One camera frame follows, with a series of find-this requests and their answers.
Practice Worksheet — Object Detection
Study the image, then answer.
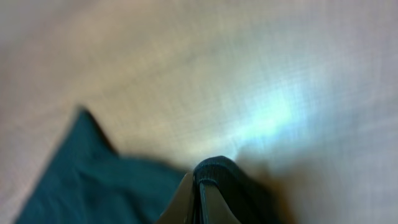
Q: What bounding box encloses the black t-shirt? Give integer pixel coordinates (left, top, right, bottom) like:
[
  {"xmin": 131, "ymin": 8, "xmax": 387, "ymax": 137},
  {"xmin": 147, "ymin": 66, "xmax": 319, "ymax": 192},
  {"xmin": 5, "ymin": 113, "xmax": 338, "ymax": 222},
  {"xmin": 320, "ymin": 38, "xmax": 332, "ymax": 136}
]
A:
[{"xmin": 16, "ymin": 108, "xmax": 283, "ymax": 223}]

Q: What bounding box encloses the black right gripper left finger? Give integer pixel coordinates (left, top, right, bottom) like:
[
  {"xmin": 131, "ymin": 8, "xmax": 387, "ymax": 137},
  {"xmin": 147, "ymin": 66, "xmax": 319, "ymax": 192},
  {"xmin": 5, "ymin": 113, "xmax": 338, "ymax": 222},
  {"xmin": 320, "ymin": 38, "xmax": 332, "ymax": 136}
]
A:
[{"xmin": 155, "ymin": 172, "xmax": 195, "ymax": 224}]

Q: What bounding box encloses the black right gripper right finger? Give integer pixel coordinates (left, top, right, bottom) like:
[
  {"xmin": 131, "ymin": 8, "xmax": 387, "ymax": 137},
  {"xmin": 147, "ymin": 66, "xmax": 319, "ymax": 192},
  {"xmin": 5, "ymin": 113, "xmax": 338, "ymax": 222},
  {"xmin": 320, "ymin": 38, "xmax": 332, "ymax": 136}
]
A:
[{"xmin": 200, "ymin": 184, "xmax": 241, "ymax": 224}]

